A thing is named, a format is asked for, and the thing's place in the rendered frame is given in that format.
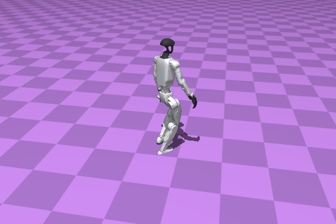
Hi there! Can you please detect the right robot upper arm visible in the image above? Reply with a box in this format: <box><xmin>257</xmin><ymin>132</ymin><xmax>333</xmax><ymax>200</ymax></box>
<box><xmin>169</xmin><ymin>60</ymin><xmax>183</xmax><ymax>86</ymax></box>

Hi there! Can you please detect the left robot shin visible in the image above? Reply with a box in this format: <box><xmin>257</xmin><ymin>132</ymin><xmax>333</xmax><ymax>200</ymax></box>
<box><xmin>160</xmin><ymin>110</ymin><xmax>172</xmax><ymax>138</ymax></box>

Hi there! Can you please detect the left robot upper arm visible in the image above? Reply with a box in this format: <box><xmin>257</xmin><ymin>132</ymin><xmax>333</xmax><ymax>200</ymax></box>
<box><xmin>153</xmin><ymin>56</ymin><xmax>158</xmax><ymax>77</ymax></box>

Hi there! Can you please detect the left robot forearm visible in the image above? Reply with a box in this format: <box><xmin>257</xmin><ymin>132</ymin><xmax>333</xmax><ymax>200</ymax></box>
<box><xmin>154</xmin><ymin>77</ymin><xmax>162</xmax><ymax>91</ymax></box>

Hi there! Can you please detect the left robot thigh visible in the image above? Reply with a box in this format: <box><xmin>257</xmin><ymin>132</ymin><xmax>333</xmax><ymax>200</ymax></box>
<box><xmin>157</xmin><ymin>94</ymin><xmax>172</xmax><ymax>117</ymax></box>

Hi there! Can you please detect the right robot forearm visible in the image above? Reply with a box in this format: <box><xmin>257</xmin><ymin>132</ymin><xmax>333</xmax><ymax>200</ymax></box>
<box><xmin>181</xmin><ymin>79</ymin><xmax>194</xmax><ymax>98</ymax></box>

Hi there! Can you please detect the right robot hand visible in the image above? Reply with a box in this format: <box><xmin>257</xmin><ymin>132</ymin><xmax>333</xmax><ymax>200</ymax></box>
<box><xmin>188</xmin><ymin>95</ymin><xmax>197</xmax><ymax>109</ymax></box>

